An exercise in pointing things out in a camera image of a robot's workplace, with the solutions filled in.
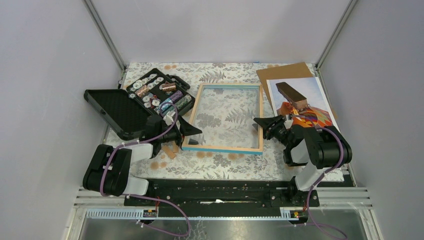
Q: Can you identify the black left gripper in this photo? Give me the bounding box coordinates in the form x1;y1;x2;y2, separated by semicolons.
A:
157;115;202;150

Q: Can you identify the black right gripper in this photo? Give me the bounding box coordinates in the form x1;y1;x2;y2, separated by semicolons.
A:
252;114;292;149

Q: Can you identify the wooden picture frame blue edge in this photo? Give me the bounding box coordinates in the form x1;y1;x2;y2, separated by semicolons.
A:
182;83;264;155

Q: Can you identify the hot air balloon photo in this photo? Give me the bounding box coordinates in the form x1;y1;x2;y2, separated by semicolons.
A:
266;77;338;128

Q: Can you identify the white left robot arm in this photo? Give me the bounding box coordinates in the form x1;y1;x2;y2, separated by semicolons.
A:
82;115;202;206

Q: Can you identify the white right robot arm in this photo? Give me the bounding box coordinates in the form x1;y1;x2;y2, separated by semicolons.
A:
253;114;353;206

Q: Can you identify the small wooden block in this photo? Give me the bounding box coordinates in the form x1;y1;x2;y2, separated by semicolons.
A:
162;145;176;160
172;141;180;154

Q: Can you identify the blue green poker chip stack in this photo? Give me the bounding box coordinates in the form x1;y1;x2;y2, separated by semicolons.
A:
175;94;192;110

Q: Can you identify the floral patterned table mat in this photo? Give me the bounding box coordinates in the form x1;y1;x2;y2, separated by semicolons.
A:
123;62;302;181

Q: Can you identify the copper poker chip stack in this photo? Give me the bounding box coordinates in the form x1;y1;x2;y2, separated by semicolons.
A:
160;83;177;92

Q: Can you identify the black poker chip case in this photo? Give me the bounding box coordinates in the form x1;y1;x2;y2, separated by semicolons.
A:
83;68;196;141

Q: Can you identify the brown cardboard backing board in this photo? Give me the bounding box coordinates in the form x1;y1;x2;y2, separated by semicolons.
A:
255;61;339;120

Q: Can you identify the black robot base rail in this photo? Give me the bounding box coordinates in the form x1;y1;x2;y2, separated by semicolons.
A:
124;178;320;217

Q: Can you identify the aluminium corner post right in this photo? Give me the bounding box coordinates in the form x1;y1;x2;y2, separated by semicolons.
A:
315;0;359;70

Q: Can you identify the aluminium corner post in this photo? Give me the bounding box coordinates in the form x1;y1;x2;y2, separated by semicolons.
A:
82;0;127;72
315;0;359;70

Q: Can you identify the aluminium corner post left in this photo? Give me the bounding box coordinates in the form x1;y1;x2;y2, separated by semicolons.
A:
82;0;127;72

